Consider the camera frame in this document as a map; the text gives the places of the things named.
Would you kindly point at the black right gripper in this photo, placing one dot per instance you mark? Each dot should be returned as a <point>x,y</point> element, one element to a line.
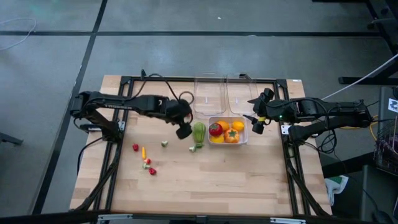
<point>273,109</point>

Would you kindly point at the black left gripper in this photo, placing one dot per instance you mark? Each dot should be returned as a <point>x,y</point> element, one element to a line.
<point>177,110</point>

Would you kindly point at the green cap toy mushroom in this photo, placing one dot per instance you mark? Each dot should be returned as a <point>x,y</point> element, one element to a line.
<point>145,166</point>
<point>164,143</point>
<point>192,149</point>

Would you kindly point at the yellow toy lemon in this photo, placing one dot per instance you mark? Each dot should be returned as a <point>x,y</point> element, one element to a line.
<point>238,125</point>
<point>217,139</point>

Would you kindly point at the red toy tomato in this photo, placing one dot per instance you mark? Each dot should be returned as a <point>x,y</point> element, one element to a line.
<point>215,129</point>

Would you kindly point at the orange-red tomato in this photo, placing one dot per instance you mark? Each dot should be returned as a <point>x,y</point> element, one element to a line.
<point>231,137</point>

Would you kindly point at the toy orange fruit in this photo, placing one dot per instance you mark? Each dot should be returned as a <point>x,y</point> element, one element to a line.
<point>224,124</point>

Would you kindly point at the orange object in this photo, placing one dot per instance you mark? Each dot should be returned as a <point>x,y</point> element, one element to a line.
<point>143,153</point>

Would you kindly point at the red cap toy mushroom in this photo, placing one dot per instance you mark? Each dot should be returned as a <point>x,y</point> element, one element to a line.
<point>148,161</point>

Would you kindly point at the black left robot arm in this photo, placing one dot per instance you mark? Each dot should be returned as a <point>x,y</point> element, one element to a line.
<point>124,104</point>

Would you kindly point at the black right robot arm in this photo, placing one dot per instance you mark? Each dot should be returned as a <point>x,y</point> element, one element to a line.
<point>335,109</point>

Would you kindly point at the large green toy bell pepper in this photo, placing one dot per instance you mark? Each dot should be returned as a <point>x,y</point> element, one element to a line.
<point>199,132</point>

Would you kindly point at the clear plastic bin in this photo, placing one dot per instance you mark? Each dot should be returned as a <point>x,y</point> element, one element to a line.
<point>210,93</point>
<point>239,93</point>

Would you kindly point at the white plastic basket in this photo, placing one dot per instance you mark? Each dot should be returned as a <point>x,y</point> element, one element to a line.
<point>244,140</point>

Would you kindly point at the white and green bag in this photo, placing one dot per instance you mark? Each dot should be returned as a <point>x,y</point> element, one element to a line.
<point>335,183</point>

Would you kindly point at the grey cabinet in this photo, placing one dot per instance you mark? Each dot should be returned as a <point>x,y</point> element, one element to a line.
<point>384,93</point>

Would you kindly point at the white label sticker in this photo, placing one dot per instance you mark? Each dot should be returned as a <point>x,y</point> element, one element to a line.
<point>393,105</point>

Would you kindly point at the dark grey box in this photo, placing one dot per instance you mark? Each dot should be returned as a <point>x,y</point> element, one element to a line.
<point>379,193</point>

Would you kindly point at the black desk stand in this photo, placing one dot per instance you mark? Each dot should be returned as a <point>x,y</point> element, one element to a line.
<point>382,18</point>

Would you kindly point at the black chair leg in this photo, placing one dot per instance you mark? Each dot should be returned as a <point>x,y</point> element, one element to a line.
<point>9,138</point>

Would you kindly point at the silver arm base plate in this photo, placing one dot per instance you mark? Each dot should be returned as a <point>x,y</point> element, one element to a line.
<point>284,129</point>
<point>90,127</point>

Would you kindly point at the black aluminium table frame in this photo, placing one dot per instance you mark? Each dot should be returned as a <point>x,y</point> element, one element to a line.
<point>180,79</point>

